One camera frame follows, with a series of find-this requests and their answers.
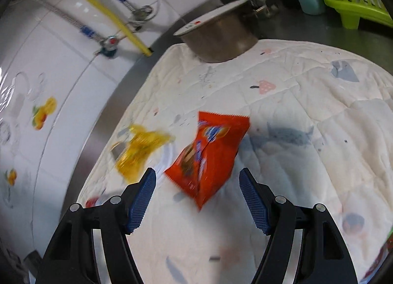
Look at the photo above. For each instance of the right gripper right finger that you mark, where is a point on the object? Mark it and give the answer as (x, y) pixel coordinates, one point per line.
(323, 256)

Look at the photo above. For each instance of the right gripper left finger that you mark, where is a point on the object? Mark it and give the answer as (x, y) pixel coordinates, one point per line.
(70, 254)

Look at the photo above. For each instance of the yellow plastic wrapper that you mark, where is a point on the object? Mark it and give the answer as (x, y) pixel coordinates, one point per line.
(145, 149)

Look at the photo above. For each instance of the orange snack wrapper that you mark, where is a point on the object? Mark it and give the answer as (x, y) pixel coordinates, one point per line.
(205, 165)

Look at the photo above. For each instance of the red cola can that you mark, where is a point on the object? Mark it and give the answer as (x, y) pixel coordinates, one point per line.
(91, 202)

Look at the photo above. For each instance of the white quilted cloth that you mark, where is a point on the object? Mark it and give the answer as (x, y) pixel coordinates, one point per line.
(321, 132)

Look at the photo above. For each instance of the steel pot with lid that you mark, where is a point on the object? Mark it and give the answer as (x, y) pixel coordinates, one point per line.
(219, 35)

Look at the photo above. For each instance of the teal cup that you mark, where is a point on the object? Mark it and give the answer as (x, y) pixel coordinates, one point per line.
(312, 7)

